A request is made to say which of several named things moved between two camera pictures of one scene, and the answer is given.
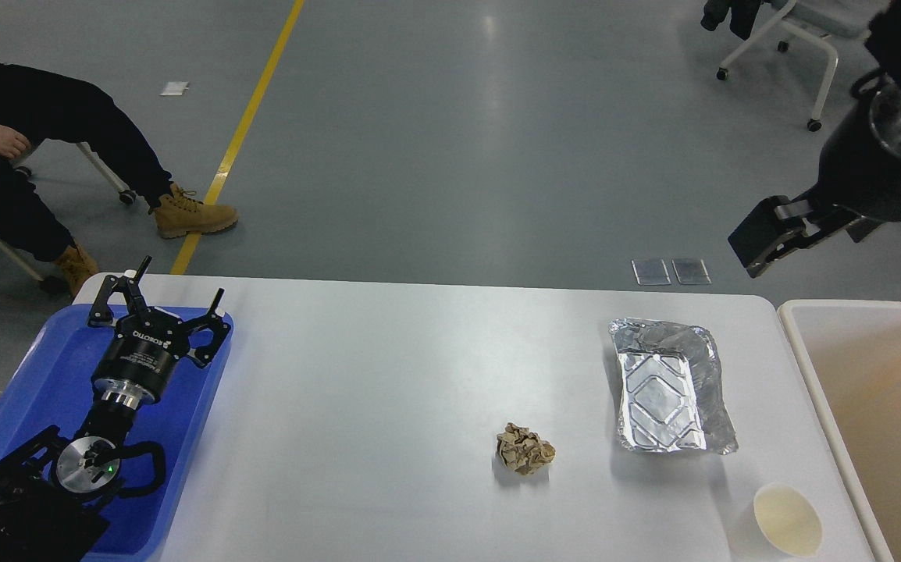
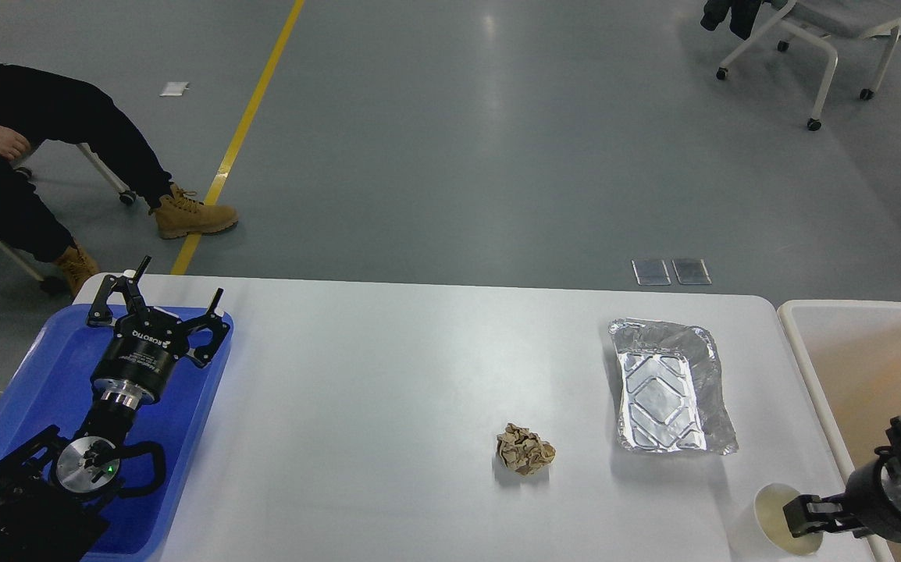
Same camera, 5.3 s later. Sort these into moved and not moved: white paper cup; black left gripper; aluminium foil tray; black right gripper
Moved: black right gripper
Not moved: black left gripper; aluminium foil tray; white paper cup
